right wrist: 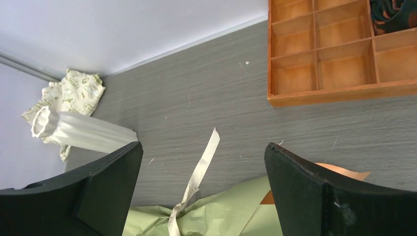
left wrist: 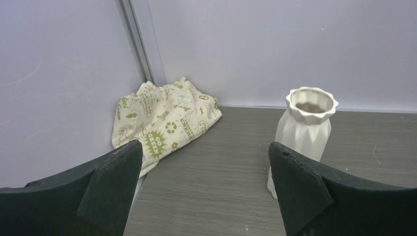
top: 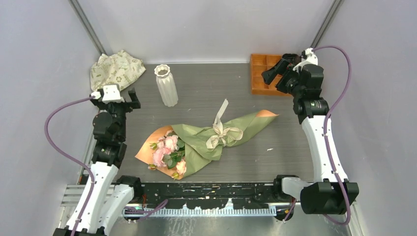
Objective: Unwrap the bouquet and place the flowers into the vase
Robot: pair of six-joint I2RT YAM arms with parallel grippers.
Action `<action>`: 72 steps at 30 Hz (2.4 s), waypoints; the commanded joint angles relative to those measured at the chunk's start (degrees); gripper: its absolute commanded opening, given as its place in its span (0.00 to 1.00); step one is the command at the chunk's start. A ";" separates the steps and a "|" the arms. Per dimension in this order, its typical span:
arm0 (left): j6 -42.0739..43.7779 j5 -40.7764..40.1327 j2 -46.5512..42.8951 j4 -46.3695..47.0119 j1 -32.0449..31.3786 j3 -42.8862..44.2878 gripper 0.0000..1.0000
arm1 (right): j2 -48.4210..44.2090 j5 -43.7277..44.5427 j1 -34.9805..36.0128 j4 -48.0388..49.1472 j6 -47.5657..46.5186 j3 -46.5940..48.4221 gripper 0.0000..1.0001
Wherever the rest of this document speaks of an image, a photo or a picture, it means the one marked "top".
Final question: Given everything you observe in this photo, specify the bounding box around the cream ribbon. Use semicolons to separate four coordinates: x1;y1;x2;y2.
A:
206;99;243;149

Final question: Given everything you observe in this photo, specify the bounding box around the aluminium front rail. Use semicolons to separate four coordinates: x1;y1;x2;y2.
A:
60;184;357;218

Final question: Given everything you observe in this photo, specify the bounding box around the green pink flower bouquet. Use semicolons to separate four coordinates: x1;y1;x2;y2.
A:
135;110;278;180

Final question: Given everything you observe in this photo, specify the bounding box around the orange compartment tray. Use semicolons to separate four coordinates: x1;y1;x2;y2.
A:
250;54;290;97

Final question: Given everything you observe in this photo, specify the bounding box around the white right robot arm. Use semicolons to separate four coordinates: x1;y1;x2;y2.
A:
262;54;359;215

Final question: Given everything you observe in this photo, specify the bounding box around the white ribbed vase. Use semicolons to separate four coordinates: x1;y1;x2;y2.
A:
154;64;178;107

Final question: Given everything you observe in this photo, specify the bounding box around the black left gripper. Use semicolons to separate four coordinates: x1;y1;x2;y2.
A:
91;88;140;140

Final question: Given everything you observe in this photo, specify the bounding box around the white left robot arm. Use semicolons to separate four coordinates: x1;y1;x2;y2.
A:
53;85;144;236

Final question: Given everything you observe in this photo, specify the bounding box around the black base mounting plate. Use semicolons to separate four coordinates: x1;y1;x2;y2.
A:
128;181;295;209

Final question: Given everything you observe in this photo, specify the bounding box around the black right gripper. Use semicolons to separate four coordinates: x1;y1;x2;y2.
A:
262;58;304;97

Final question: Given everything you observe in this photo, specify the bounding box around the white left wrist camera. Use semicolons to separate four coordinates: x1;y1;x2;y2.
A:
90;84;125;104

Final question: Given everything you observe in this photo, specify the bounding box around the cream printed cloth bag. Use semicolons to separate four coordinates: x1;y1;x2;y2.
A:
90;50;146;91

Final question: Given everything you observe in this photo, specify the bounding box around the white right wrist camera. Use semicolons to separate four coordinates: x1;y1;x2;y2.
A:
292;48;318;72

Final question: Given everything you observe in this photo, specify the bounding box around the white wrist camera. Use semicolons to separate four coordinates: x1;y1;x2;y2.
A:
90;84;125;104
292;48;318;72

